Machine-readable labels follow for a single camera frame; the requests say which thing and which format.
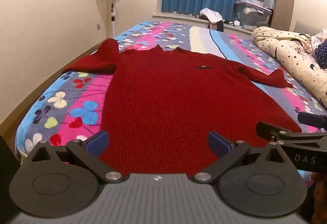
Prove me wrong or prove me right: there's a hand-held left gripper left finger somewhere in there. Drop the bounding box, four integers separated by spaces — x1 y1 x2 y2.
22 130 128 185

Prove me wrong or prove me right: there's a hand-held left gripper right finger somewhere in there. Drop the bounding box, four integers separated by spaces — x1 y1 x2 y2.
191 131 294 185

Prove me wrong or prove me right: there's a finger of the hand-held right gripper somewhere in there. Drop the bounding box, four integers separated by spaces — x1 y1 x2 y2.
256 122 288 142
298 112 327 129

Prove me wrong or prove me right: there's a red knit sweater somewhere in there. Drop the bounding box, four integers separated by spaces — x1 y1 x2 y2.
63 38 303 178

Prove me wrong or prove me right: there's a white clothes pile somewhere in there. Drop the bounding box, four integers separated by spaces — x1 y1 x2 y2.
200 8 223 23

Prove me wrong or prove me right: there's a floral striped blanket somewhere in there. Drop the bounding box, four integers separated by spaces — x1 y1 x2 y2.
15 20 327 187

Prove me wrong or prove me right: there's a navy dotted cloth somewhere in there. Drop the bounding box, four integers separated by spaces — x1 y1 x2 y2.
315 38 327 70

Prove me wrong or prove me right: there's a cream star print quilt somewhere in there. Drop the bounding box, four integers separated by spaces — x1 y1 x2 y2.
252 26 327 108

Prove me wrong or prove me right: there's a dark chair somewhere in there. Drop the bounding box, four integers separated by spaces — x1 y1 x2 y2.
207 20 225 32

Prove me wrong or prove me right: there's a clear plastic storage box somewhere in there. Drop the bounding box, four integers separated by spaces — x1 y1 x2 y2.
234 0 272 32

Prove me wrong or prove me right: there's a white window sill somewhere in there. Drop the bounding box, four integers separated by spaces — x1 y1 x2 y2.
152 12 253 34

